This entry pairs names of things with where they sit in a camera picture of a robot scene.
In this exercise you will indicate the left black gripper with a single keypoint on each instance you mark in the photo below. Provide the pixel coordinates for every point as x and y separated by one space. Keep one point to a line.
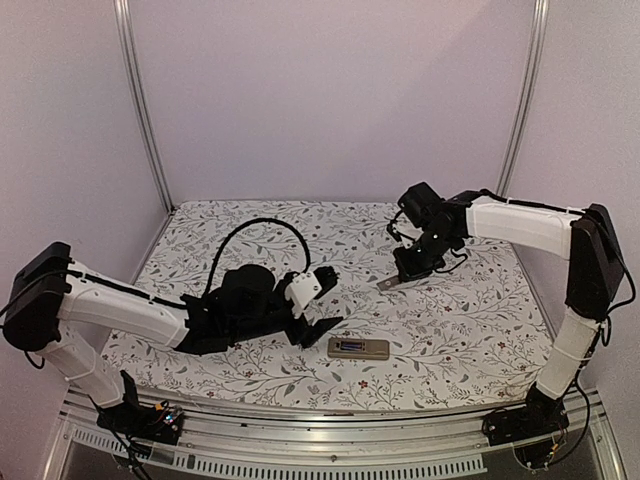
308 334

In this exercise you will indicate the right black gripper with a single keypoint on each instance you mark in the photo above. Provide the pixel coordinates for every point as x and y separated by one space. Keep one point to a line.
408 272

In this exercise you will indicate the white remote control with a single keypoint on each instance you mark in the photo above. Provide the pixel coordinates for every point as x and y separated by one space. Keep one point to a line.
375 349

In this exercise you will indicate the black battery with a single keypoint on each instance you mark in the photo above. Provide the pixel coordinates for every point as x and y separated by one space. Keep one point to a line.
352 346

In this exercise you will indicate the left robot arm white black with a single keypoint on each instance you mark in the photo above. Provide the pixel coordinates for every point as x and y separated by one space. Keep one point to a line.
53 291

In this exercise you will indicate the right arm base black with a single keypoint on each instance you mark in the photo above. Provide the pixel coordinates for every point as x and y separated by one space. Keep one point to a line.
540 415

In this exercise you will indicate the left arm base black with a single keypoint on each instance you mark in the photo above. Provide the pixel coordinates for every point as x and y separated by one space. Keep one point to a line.
161 423

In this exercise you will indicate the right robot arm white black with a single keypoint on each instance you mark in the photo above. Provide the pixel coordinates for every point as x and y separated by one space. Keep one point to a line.
585 238

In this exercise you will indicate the floral patterned table mat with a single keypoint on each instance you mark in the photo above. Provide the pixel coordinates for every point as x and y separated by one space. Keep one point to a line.
474 336

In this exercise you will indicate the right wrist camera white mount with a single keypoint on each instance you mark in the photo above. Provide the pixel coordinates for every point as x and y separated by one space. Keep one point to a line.
402 233

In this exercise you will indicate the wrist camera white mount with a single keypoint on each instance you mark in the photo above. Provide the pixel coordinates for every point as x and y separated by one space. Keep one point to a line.
309 286
402 233

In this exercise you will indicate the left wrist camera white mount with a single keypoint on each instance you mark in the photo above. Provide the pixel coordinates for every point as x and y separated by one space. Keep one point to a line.
309 286

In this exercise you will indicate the front aluminium rail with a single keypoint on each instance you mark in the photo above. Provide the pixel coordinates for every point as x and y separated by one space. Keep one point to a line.
229 440

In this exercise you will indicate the right aluminium frame post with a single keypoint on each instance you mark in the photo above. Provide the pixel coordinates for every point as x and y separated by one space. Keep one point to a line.
526 95

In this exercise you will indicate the aluminium frame post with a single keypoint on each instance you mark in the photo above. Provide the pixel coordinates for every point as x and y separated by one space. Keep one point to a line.
526 95
125 29

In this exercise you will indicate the left aluminium frame post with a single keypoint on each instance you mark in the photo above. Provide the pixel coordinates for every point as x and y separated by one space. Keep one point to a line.
125 29

